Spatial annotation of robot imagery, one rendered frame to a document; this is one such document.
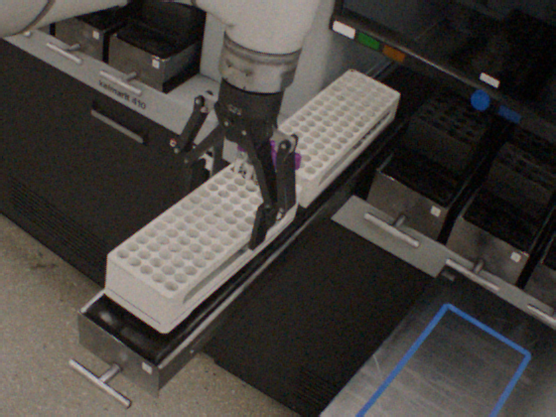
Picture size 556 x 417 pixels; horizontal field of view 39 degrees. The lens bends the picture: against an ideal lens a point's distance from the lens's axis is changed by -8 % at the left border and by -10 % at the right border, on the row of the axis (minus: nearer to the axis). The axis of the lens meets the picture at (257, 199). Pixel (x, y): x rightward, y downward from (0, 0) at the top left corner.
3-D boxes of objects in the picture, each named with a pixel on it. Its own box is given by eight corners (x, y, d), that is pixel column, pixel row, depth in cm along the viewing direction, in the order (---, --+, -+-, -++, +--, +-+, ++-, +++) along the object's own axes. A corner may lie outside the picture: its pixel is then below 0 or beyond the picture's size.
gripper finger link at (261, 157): (255, 116, 102) (265, 115, 101) (279, 200, 106) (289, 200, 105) (237, 128, 100) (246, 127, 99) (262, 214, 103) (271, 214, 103)
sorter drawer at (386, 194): (497, 51, 180) (508, 19, 173) (550, 77, 175) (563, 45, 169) (351, 217, 132) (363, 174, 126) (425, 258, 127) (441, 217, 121)
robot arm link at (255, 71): (276, 64, 89) (265, 109, 93) (317, 41, 95) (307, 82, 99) (208, 33, 92) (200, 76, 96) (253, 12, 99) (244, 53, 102)
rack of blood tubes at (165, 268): (235, 189, 123) (243, 154, 119) (294, 222, 119) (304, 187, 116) (102, 292, 101) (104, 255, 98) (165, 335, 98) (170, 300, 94)
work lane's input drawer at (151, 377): (338, 113, 151) (347, 73, 145) (403, 148, 147) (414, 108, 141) (58, 362, 104) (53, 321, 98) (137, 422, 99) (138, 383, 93)
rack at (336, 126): (344, 96, 144) (350, 68, 140) (393, 122, 140) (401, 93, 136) (245, 181, 124) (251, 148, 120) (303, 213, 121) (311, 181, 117)
